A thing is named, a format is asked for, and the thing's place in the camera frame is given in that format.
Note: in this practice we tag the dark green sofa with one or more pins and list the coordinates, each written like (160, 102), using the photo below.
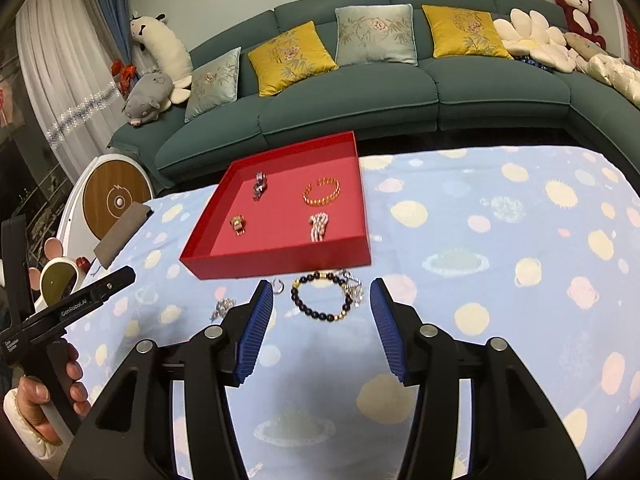
(502, 101)

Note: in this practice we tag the silver wristwatch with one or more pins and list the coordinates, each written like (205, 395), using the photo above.
(260, 186)

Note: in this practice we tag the white round wooden-face appliance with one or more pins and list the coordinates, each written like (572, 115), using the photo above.
(102, 193)

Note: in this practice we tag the cream satin cushion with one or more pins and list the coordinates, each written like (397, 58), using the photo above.
(592, 60)

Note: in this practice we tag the blue planet-print bedsheet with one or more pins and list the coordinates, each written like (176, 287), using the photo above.
(539, 246)

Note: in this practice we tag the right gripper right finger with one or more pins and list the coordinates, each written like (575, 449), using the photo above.
(398, 327)

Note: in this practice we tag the white cow plush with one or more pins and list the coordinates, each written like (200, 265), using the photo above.
(168, 51)

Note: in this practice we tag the grey embroidered cushion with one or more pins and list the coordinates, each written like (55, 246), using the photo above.
(214, 84)
(375, 34)

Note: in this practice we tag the right grey embroidered cushion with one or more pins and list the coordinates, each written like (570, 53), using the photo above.
(375, 34)

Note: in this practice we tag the white flower-shaped cushion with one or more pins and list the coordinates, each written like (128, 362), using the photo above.
(530, 34)

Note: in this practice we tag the left grey embroidered cushion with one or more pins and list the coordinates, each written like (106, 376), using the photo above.
(214, 84)

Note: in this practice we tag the yellow embroidered cushion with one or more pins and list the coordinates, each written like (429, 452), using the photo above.
(460, 32)
(293, 56)

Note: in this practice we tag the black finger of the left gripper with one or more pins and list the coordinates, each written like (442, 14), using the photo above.
(97, 293)

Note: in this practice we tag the white sheer curtain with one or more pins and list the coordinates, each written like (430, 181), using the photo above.
(67, 75)

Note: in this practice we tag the right yellow embroidered cushion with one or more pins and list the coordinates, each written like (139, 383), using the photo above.
(460, 32)

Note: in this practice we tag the gold chain bangle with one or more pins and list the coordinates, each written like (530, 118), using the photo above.
(322, 192)

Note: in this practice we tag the red decoration on curtain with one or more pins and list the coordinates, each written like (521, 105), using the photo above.
(123, 76)

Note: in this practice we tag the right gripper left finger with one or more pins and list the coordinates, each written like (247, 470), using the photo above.
(245, 327)

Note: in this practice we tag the grey pig plush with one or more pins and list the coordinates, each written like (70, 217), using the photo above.
(149, 98)

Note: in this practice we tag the gold wristwatch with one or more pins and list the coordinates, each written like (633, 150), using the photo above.
(237, 223)

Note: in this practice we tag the silver crystal earring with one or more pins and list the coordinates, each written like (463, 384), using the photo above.
(221, 309)

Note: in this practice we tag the person's left hand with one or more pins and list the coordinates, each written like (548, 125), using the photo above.
(32, 395)

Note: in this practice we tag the brown cardboard piece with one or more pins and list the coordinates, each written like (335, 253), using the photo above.
(116, 238)

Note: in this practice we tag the red shallow box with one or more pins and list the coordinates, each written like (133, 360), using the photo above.
(282, 234)

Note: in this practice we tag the left yellow embroidered cushion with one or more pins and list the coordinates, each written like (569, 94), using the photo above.
(293, 56)

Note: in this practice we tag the red monkey plush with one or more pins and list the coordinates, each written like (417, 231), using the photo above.
(579, 20)

